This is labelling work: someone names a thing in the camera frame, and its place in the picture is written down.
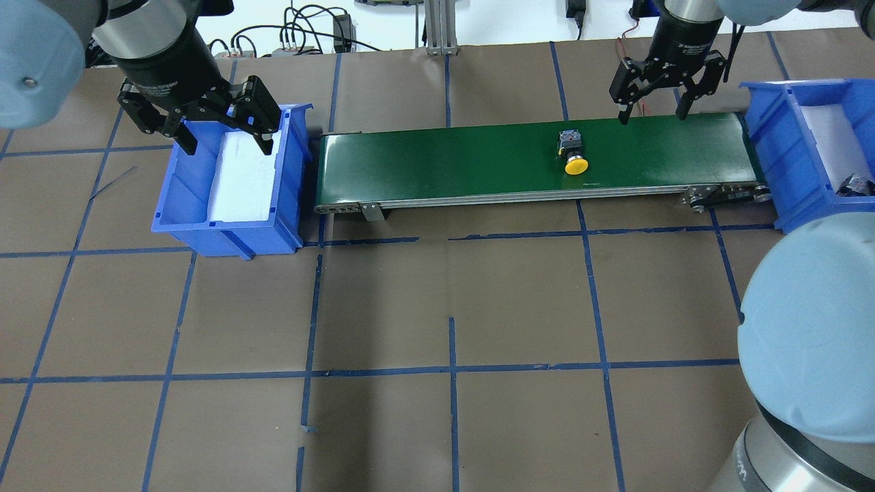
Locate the blue bin right side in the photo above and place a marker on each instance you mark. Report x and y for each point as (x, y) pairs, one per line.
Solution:
(811, 136)

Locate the green conveyor belt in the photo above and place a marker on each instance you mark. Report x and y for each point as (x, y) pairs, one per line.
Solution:
(706, 158)

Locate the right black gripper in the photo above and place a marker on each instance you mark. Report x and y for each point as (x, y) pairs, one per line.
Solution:
(677, 42)

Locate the black power adapter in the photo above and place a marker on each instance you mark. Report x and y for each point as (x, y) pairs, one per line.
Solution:
(342, 33)

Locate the aluminium frame post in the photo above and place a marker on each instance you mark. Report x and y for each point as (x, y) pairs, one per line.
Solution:
(440, 28)

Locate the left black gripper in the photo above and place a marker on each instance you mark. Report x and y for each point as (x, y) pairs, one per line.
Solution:
(166, 67)

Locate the blue bin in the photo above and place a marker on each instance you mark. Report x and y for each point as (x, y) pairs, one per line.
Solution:
(181, 210)
(811, 136)

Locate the blue bin left side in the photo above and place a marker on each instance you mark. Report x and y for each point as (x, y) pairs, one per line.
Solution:
(181, 210)

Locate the white foam pad left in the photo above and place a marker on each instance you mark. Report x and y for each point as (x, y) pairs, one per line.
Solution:
(244, 180)

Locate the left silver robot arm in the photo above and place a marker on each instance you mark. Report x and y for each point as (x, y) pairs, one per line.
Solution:
(43, 45)

